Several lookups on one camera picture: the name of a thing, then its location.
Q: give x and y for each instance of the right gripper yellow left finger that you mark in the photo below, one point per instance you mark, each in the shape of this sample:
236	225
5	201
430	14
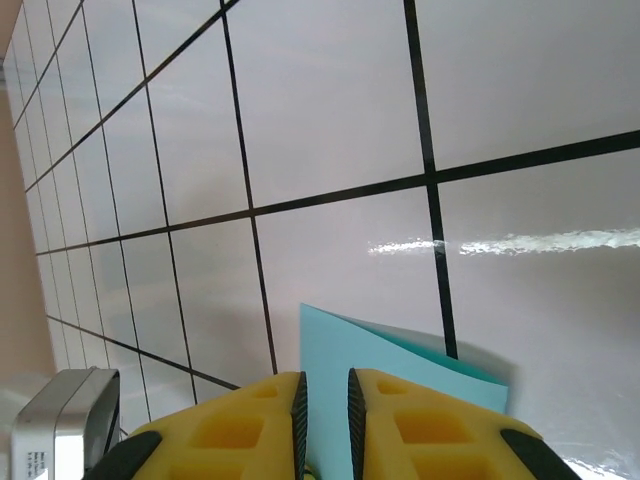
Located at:
225	440

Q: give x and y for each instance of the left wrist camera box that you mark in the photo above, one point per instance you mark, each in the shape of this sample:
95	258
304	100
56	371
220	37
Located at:
60	415

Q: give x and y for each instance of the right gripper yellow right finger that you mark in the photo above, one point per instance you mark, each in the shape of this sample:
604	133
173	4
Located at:
440	440

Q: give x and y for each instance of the light blue paper sheet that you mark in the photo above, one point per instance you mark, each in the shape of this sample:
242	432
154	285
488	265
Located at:
350	360

